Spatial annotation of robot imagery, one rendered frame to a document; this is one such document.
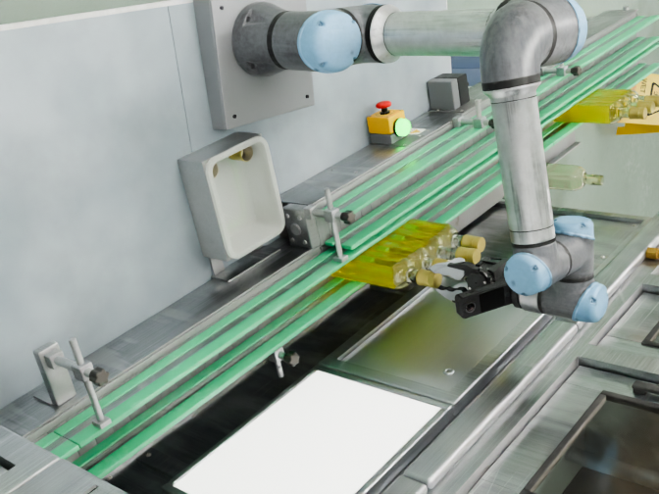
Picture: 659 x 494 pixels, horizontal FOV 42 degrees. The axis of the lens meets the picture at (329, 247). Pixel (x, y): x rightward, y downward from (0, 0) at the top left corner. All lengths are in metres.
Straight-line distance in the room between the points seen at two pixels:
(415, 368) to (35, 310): 0.74
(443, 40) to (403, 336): 0.63
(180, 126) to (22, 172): 0.36
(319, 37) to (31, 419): 0.86
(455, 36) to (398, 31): 0.13
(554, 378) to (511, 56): 0.64
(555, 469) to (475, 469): 0.13
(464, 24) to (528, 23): 0.20
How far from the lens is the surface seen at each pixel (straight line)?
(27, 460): 1.15
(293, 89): 1.92
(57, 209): 1.63
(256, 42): 1.76
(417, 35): 1.69
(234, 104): 1.81
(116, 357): 1.67
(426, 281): 1.78
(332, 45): 1.68
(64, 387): 1.57
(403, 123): 2.16
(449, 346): 1.80
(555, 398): 1.69
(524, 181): 1.46
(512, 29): 1.45
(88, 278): 1.68
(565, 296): 1.63
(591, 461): 1.55
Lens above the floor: 2.13
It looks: 40 degrees down
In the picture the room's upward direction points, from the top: 100 degrees clockwise
